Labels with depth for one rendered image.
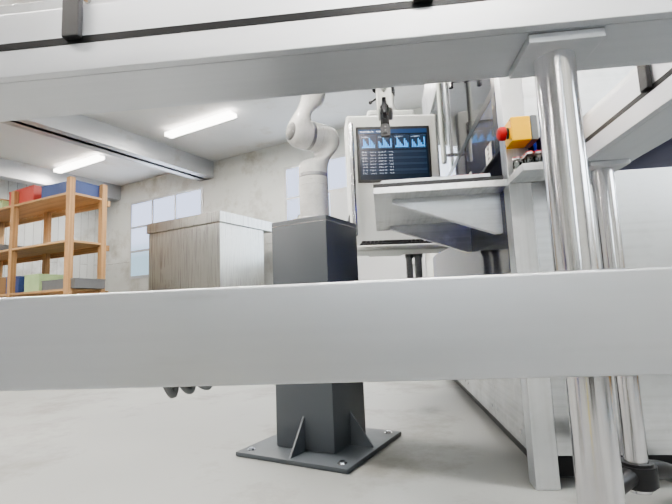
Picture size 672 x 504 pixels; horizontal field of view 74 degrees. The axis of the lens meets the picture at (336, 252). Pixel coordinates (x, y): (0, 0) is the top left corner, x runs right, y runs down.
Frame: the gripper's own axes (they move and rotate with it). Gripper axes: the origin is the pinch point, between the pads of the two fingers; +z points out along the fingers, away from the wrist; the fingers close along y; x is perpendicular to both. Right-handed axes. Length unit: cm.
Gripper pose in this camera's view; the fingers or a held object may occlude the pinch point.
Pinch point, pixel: (385, 130)
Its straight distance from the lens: 157.9
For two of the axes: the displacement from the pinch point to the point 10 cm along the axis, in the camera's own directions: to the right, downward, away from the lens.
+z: 0.4, 9.9, -1.2
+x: -9.9, 0.5, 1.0
